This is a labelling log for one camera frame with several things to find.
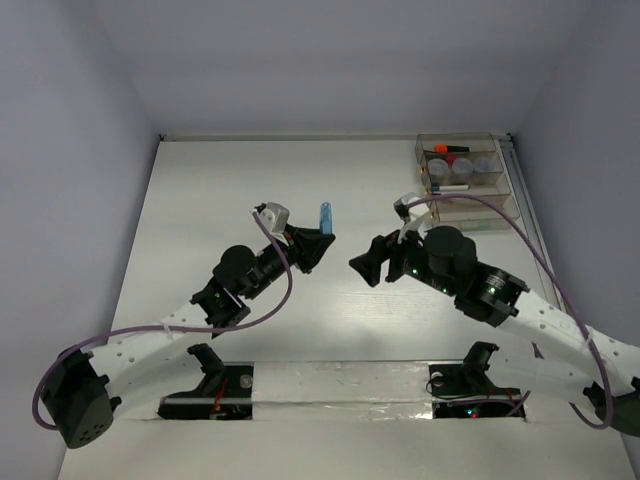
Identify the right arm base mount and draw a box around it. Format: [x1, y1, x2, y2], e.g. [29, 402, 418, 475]
[425, 342, 526, 420]

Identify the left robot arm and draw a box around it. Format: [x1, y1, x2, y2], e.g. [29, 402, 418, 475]
[32, 225, 335, 449]

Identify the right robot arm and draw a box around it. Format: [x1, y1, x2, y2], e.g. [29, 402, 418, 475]
[349, 226, 639, 436]

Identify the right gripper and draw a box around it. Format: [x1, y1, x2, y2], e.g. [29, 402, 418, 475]
[349, 217, 457, 296]

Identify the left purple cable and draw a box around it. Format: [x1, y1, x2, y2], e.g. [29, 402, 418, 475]
[32, 209, 295, 431]

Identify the red capped white marker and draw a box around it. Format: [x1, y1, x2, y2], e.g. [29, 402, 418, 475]
[440, 198, 486, 210]

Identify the clear acrylic drawer organizer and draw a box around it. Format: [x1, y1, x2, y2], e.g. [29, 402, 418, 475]
[415, 132, 520, 231]

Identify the blue capped white marker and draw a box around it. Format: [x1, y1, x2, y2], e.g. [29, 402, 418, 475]
[431, 184, 470, 193]

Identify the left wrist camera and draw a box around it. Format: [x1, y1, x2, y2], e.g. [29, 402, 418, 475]
[251, 202, 290, 236]

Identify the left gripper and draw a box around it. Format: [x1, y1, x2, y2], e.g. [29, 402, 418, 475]
[243, 224, 333, 300]

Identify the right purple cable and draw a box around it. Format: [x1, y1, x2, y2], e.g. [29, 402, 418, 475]
[399, 194, 616, 430]

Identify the purple cable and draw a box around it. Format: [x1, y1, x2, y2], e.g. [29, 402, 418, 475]
[399, 194, 616, 430]
[32, 209, 295, 431]

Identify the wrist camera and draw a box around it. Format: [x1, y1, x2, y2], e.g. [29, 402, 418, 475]
[393, 192, 432, 244]
[251, 202, 290, 236]

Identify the orange black highlighter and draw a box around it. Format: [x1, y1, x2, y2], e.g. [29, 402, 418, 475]
[434, 144, 470, 154]

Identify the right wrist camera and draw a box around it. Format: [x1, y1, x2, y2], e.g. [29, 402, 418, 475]
[393, 192, 432, 244]

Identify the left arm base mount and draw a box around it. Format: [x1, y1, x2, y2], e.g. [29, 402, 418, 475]
[157, 343, 254, 421]

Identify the green translucent highlighter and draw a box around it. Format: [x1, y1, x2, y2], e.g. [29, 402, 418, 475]
[458, 221, 493, 232]

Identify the blue translucent highlighter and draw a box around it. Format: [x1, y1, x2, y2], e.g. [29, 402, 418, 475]
[319, 202, 333, 235]

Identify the paperclip jar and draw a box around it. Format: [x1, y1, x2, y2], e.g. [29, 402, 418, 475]
[451, 157, 474, 184]
[427, 158, 450, 184]
[473, 157, 495, 174]

